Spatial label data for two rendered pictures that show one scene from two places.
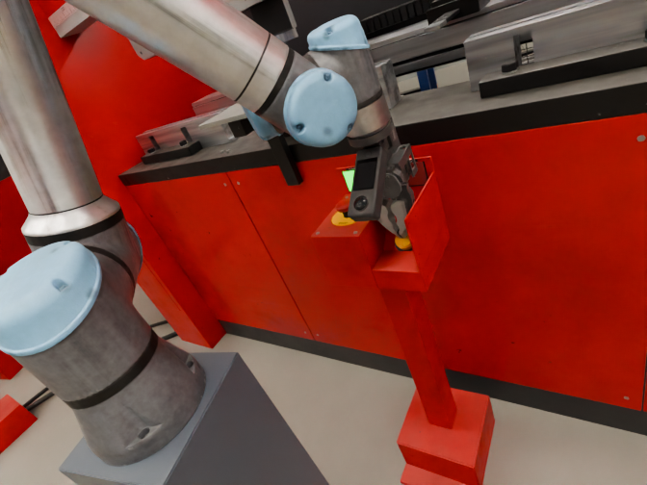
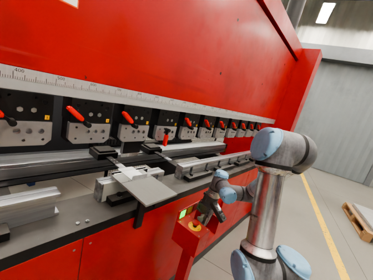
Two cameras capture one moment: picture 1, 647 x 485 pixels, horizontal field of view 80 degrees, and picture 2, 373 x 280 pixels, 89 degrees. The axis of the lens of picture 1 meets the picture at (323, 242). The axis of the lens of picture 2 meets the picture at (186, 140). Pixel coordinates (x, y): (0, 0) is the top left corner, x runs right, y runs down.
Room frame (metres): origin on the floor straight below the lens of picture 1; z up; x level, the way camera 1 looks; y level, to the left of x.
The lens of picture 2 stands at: (0.91, 0.81, 1.44)
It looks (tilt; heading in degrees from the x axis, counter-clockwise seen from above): 13 degrees down; 264
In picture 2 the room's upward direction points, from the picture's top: 14 degrees clockwise
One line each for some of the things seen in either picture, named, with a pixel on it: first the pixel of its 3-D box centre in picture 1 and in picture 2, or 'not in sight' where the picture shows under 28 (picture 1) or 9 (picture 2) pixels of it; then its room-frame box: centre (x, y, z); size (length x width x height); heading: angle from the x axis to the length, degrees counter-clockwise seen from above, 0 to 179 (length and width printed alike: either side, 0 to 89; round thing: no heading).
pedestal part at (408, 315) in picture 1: (421, 350); (181, 276); (0.63, -0.11, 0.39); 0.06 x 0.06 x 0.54; 48
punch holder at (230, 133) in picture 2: not in sight; (229, 126); (0.40, -0.81, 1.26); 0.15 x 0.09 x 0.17; 47
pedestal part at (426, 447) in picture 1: (445, 439); not in sight; (0.61, -0.09, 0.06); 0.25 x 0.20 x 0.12; 138
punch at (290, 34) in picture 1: (274, 21); (131, 147); (1.07, -0.10, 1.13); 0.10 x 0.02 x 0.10; 47
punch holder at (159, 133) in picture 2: not in sight; (162, 123); (0.95, -0.23, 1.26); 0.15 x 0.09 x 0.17; 47
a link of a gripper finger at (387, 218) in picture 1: (391, 212); (201, 220); (0.61, -0.13, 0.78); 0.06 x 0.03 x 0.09; 138
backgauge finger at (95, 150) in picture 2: not in sight; (110, 156); (1.19, -0.22, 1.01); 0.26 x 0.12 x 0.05; 137
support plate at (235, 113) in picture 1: (262, 98); (144, 185); (0.96, 0.00, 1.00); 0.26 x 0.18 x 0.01; 137
